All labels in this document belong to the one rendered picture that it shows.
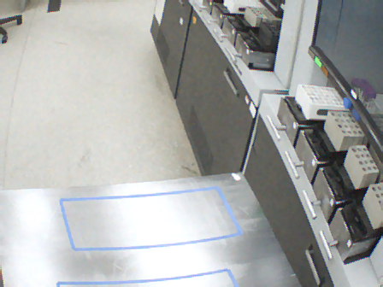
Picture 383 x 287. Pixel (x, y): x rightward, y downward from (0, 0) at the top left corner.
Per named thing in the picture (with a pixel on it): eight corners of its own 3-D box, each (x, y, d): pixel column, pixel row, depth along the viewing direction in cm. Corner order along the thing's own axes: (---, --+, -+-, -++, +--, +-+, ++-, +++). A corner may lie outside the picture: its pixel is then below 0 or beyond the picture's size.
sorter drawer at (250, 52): (367, 68, 199) (370, 53, 194) (380, 85, 189) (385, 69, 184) (221, 48, 180) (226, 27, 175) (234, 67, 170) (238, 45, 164)
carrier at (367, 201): (380, 231, 104) (388, 213, 101) (374, 231, 104) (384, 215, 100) (366, 201, 113) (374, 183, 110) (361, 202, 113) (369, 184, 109)
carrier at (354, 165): (362, 191, 116) (369, 173, 112) (356, 192, 115) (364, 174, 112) (348, 162, 125) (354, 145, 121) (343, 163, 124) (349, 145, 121)
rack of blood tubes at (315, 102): (360, 107, 154) (364, 91, 151) (372, 124, 147) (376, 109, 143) (293, 101, 147) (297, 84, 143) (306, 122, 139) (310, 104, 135)
